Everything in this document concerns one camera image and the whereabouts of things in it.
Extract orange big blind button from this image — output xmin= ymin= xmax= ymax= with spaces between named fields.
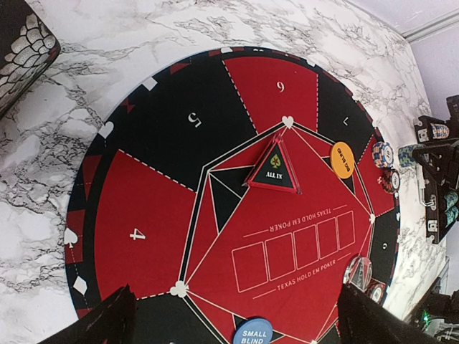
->
xmin=330 ymin=141 xmax=355 ymax=179

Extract blue small blind button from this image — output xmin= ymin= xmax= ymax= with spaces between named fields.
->
xmin=232 ymin=317 xmax=273 ymax=344

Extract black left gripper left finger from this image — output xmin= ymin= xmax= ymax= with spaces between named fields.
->
xmin=41 ymin=285 xmax=136 ymax=344

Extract black poker chip case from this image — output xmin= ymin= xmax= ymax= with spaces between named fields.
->
xmin=413 ymin=95 xmax=458 ymax=244

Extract red brown poker chip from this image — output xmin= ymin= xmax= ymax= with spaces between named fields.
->
xmin=382 ymin=168 xmax=400 ymax=194

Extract blue white chip stack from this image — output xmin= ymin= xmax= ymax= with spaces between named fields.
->
xmin=398 ymin=144 xmax=420 ymax=168

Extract black floral box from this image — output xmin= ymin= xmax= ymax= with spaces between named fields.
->
xmin=1 ymin=0 xmax=61 ymax=116

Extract clear round dealer button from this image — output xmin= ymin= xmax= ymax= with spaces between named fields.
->
xmin=343 ymin=256 xmax=372 ymax=292

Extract white blue poker chip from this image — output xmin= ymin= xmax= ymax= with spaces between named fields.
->
xmin=372 ymin=141 xmax=394 ymax=168
xmin=366 ymin=281 xmax=386 ymax=304

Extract round red black poker mat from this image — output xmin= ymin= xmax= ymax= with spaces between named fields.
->
xmin=65 ymin=47 xmax=399 ymax=343

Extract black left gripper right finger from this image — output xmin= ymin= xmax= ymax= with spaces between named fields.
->
xmin=338 ymin=284 xmax=439 ymax=343

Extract triangular all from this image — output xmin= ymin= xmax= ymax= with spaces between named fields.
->
xmin=243 ymin=134 xmax=301 ymax=194

